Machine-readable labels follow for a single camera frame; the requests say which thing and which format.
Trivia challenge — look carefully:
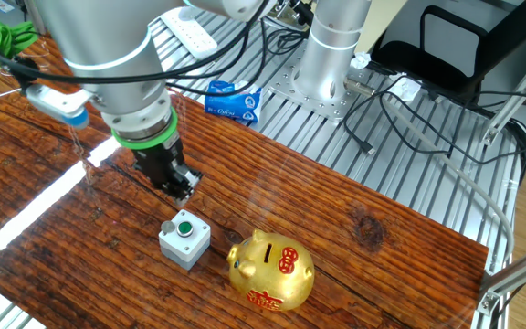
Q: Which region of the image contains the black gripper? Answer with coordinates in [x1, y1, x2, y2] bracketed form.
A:
[131, 135, 204, 207]

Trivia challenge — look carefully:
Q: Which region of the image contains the gold piggy bank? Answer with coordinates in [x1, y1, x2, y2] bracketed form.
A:
[226, 228, 316, 313]

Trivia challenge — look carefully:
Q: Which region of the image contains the white push button box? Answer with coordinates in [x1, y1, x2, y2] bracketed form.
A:
[158, 208, 212, 271]

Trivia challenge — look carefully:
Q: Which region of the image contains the blue tissue pack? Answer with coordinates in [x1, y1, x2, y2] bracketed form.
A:
[204, 80, 263, 123]

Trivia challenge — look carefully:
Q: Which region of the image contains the white power strip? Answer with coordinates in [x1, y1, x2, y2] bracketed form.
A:
[160, 6, 219, 60]

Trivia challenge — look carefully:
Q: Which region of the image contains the wood grain table mat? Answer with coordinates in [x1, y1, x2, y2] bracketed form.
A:
[0, 36, 490, 329]

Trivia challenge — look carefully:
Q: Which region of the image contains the crumpled white paper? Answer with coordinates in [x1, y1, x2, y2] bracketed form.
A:
[349, 51, 373, 70]
[388, 75, 423, 102]

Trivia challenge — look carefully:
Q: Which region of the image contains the black office chair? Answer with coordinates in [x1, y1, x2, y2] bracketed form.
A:
[371, 0, 526, 95]

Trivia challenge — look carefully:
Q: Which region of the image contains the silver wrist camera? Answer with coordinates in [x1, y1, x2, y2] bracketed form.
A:
[24, 83, 91, 131]

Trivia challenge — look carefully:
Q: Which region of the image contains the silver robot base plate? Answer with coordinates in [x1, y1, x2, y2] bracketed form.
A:
[267, 58, 383, 123]

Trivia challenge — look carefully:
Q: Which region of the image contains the black coiled cable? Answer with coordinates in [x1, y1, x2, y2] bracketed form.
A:
[265, 17, 312, 57]

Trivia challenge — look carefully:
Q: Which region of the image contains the black USB cable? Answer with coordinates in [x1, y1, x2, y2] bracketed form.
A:
[342, 75, 526, 166]

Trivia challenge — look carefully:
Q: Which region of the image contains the grey flexible hose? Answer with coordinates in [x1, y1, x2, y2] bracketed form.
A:
[343, 76, 517, 275]

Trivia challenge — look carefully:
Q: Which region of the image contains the aluminium frame post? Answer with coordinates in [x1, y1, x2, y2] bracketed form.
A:
[480, 38, 526, 148]
[475, 237, 526, 316]

